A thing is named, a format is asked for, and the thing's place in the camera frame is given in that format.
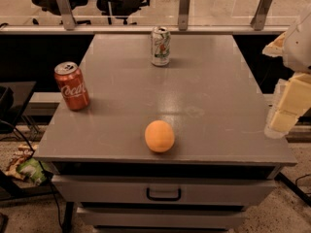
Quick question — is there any white green soda can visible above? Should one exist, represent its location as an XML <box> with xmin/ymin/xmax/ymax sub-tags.
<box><xmin>151</xmin><ymin>26</ymin><xmax>171</xmax><ymax>66</ymax></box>

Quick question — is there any metal rail bracket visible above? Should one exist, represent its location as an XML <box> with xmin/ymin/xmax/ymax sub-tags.
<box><xmin>251</xmin><ymin>0</ymin><xmax>273</xmax><ymax>31</ymax></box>
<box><xmin>178</xmin><ymin>0</ymin><xmax>190</xmax><ymax>31</ymax></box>
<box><xmin>56</xmin><ymin>0</ymin><xmax>76</xmax><ymax>30</ymax></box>

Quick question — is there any black cable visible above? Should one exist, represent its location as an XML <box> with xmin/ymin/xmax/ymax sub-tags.
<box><xmin>0</xmin><ymin>119</ymin><xmax>64</xmax><ymax>231</ymax></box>

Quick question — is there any middle metal rail bracket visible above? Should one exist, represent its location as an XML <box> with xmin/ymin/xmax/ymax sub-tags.
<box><xmin>178</xmin><ymin>0</ymin><xmax>190</xmax><ymax>31</ymax></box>

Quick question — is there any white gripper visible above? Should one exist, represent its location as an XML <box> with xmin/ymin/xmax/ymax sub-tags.
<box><xmin>262</xmin><ymin>4</ymin><xmax>311</xmax><ymax>139</ymax></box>

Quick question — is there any upper drawer with handle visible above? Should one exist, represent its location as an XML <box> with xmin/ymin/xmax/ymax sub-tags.
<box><xmin>52</xmin><ymin>175</ymin><xmax>275</xmax><ymax>207</ymax></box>

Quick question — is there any lower grey drawer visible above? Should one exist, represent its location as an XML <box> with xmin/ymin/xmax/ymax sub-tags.
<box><xmin>77</xmin><ymin>207</ymin><xmax>245</xmax><ymax>229</ymax></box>

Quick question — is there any green snack bag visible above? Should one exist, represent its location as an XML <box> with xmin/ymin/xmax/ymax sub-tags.
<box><xmin>17</xmin><ymin>158</ymin><xmax>52</xmax><ymax>185</ymax></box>

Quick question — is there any right metal rail bracket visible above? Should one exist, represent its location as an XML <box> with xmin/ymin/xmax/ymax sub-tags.
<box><xmin>251</xmin><ymin>0</ymin><xmax>273</xmax><ymax>31</ymax></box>

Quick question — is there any left metal rail bracket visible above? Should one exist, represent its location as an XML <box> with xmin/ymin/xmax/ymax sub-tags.
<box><xmin>56</xmin><ymin>0</ymin><xmax>76</xmax><ymax>30</ymax></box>

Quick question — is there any grey drawer cabinet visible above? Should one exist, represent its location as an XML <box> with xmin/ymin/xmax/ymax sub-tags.
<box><xmin>35</xmin><ymin>34</ymin><xmax>295</xmax><ymax>233</ymax></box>

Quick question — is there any black office chair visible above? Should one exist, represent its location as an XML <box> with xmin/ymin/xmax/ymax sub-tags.
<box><xmin>31</xmin><ymin>0</ymin><xmax>152</xmax><ymax>26</ymax></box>

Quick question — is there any brown snack bag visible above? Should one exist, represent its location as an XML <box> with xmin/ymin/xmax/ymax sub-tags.
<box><xmin>4</xmin><ymin>144</ymin><xmax>37</xmax><ymax>181</ymax></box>

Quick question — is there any black side table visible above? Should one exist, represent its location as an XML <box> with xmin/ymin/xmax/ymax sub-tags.
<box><xmin>0</xmin><ymin>82</ymin><xmax>36</xmax><ymax>134</ymax></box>

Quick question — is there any red Coca-Cola can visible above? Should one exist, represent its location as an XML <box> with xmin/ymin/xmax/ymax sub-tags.
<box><xmin>54</xmin><ymin>61</ymin><xmax>89</xmax><ymax>111</ymax></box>

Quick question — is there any orange fruit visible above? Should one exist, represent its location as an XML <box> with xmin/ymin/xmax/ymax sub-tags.
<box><xmin>145</xmin><ymin>120</ymin><xmax>175</xmax><ymax>152</ymax></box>

